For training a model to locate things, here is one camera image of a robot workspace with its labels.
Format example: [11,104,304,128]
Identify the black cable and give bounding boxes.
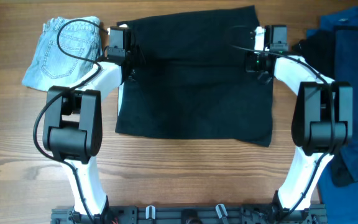
[32,18,110,224]
[228,24,337,222]

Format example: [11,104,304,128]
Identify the right black cable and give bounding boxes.
[228,24,337,222]

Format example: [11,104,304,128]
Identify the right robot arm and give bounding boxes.
[239,25,353,223]

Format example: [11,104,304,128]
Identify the black shorts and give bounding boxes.
[116,6,273,147]

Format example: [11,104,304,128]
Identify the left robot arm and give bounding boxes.
[35,25,138,223]

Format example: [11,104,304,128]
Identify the blue garment pile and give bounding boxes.
[307,7,358,223]

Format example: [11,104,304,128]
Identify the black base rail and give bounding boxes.
[50,204,328,224]

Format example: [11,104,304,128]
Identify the left black cable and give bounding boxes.
[32,18,110,224]

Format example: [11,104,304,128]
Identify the folded light blue jeans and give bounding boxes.
[22,16,102,91]

